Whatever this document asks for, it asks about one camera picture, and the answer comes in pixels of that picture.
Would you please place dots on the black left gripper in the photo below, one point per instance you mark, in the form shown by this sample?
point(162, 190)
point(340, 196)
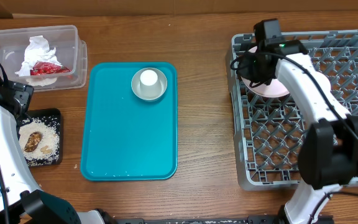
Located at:
point(22, 93)

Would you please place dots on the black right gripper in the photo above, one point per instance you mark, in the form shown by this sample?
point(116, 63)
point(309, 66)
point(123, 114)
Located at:
point(243, 71)

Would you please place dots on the pink plate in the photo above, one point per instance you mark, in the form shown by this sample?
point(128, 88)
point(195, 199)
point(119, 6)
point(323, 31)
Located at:
point(261, 78)

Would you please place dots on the red snack wrapper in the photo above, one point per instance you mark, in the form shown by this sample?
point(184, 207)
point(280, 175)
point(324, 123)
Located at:
point(45, 68)

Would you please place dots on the brown food scrap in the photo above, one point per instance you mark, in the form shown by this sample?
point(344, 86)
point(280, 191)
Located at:
point(33, 141)

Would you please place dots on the white napkin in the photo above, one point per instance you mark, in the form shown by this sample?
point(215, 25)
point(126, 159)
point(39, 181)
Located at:
point(37, 51)

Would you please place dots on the white paper cup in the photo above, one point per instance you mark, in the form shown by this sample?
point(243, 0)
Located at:
point(149, 84)

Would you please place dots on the grey metal bowl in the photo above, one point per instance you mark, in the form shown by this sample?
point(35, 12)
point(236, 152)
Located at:
point(135, 84)

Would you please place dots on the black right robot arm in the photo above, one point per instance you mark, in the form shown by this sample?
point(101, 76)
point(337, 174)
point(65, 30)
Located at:
point(328, 158)

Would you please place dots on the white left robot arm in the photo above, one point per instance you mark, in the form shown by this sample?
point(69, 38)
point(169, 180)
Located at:
point(19, 193)

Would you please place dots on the black food waste tray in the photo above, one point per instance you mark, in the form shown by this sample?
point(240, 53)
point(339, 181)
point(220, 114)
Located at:
point(56, 124)

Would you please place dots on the clear plastic bin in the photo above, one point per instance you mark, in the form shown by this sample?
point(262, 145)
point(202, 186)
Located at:
point(71, 53)

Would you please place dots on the white rice pile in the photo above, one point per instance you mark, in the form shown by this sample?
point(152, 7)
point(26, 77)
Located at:
point(42, 143)

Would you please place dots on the grey plastic dish rack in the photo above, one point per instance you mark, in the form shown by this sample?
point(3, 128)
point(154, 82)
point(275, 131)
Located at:
point(269, 131)

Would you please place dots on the teal plastic tray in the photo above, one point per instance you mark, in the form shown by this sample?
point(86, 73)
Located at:
point(127, 138)

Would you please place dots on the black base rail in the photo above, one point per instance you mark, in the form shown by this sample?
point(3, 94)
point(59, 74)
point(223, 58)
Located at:
point(253, 219)

